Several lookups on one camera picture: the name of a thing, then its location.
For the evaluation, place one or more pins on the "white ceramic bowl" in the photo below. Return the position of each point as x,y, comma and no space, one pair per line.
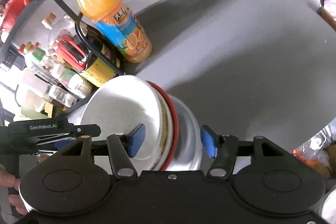
167,132
121,104

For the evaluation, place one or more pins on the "black metal spice rack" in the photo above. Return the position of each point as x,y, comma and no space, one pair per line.
29,88

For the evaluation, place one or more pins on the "green and white carton box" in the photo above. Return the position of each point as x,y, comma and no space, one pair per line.
29,113

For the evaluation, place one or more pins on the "brown bowl with packets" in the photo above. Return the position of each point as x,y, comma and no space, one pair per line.
327,11

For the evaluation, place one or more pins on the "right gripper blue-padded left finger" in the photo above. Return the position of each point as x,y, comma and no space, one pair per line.
122,148

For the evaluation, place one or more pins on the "red and black bowl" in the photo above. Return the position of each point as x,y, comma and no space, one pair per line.
175,122

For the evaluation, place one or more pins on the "white-lidded seasoning jar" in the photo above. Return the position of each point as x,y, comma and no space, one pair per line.
73,82

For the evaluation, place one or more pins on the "white plate with flower print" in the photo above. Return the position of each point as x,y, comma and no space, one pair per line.
188,153

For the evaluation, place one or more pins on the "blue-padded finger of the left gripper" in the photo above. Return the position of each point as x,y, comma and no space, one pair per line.
76,131

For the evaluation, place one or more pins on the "green-labelled sauce bottle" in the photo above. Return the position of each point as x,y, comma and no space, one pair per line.
37,59

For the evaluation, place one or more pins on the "red plastic basket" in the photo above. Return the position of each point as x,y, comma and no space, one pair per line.
10,12

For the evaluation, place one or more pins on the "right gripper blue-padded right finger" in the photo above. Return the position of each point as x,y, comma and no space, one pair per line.
221,148

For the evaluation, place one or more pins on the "white ceramic bowl front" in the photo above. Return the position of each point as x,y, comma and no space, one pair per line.
121,104

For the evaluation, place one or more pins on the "clear spice shaker jar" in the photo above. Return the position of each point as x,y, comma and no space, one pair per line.
62,96

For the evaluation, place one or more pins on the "orange juice bottle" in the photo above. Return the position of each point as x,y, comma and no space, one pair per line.
116,21

